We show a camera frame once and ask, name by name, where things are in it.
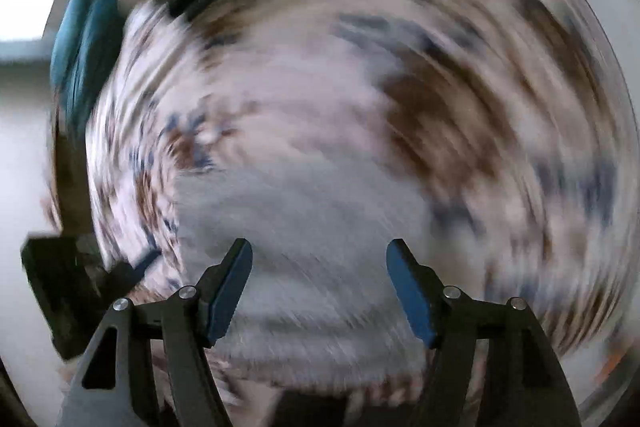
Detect teal cloth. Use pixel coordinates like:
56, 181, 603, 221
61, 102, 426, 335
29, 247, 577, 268
49, 0, 134, 138

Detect floral printed blanket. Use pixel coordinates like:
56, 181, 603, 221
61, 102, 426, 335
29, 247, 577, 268
45, 0, 636, 427

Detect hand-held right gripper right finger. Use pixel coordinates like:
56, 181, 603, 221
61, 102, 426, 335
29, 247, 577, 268
385, 238, 584, 427

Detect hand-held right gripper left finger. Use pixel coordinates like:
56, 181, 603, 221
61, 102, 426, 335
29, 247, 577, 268
57, 237, 254, 427

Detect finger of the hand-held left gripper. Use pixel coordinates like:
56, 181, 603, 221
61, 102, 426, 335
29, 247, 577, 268
119, 248, 162, 296

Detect grey fluffy pants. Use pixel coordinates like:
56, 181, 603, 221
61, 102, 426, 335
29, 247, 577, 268
172, 156, 452, 391

